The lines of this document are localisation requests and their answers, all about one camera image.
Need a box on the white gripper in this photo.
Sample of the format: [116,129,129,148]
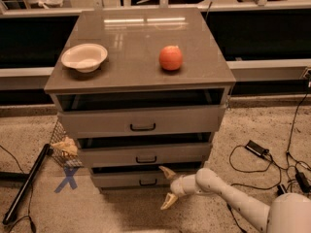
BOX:
[159,166,196,210]

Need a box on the grey bottom drawer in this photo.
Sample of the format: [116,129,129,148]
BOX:
[91,170,170,189]

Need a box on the grey drawer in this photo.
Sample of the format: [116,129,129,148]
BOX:
[58,106,225,139]
[78,143,212,168]
[91,170,170,189]

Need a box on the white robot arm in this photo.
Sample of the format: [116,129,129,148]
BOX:
[159,166,311,233]

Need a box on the grey middle drawer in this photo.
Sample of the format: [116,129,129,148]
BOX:
[78,143,212,168]

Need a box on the grey drawer cabinet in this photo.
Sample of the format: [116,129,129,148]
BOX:
[45,8,235,178]

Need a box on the grey top drawer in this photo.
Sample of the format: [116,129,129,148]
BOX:
[58,106,225,139]

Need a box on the black power adapter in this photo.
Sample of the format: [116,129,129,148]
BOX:
[245,140,269,157]

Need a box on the blue tape cross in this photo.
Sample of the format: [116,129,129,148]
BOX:
[54,167,79,193]

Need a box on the crumpled paper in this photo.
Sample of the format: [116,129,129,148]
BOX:
[52,137,78,156]

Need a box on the black floor bar right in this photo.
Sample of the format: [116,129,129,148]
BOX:
[277,184,287,195]

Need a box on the black floor bar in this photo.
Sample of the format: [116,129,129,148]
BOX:
[277,184,287,195]
[1,144,52,225]

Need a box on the black floor bar left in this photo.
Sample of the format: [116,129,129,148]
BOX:
[1,144,52,225]

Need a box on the red apple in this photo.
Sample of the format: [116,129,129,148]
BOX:
[158,46,183,71]

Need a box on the black power brick right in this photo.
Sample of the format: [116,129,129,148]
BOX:
[295,172,311,193]

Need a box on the white bowl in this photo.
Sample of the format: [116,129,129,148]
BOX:
[61,44,108,73]

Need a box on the wire mesh basket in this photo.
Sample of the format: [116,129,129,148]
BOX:
[50,121,83,168]

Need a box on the black floor cable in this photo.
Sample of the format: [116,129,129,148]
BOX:
[226,145,283,233]

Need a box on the black cable left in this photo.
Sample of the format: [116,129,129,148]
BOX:
[0,145,37,233]

